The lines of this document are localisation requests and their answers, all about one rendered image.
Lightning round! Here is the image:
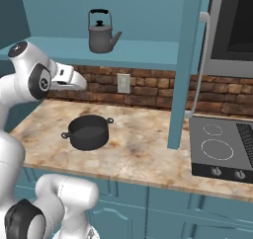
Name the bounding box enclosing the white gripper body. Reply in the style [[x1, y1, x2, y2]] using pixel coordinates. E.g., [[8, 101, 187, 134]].
[[48, 68, 89, 92]]

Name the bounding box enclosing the dark teal cabinet door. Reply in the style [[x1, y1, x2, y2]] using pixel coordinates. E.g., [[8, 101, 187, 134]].
[[0, 0, 33, 50]]

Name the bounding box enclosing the teal lower cabinet door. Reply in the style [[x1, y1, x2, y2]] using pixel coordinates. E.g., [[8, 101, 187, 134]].
[[13, 166, 45, 202], [146, 185, 253, 239], [86, 178, 149, 239]]

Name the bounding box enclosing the grey stove hob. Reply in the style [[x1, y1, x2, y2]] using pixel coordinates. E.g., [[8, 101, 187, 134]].
[[189, 115, 253, 185]]

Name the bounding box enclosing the grey stove knob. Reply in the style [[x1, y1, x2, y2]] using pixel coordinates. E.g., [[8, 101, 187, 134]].
[[211, 166, 222, 178], [233, 169, 246, 181]]

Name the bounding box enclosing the white wall outlet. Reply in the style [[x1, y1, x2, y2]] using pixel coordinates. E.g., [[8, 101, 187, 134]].
[[117, 72, 131, 95]]

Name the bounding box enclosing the grey kettle with black handle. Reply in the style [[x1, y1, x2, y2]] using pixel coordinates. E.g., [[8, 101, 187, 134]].
[[87, 8, 124, 54]]

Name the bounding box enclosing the black pot with two handles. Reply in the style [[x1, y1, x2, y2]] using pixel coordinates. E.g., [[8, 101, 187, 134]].
[[60, 114, 115, 152]]

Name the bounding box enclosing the teal open wall cabinet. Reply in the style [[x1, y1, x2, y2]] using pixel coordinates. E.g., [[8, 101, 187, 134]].
[[0, 0, 186, 72]]

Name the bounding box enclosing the teal cabinet door with handle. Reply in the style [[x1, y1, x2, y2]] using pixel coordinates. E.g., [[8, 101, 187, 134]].
[[166, 0, 212, 150]]

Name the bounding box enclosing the white cabinet door handle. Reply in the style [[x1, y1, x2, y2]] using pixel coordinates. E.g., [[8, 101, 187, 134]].
[[184, 12, 211, 120]]

